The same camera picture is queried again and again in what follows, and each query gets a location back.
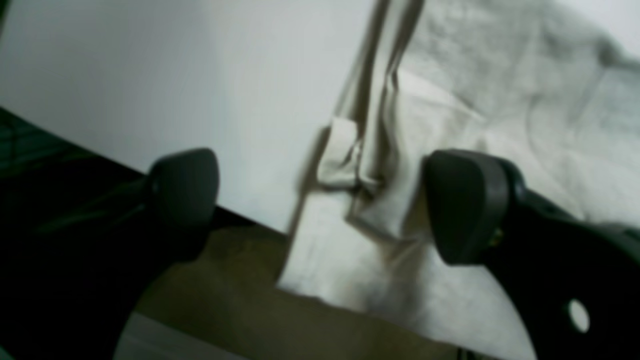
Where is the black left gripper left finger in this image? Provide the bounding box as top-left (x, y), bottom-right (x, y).
top-left (1, 148), bottom-right (220, 360)

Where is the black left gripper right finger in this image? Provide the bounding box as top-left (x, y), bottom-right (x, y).
top-left (423, 149), bottom-right (640, 360)

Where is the beige t-shirt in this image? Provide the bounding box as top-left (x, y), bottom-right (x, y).
top-left (277, 0), bottom-right (639, 360)

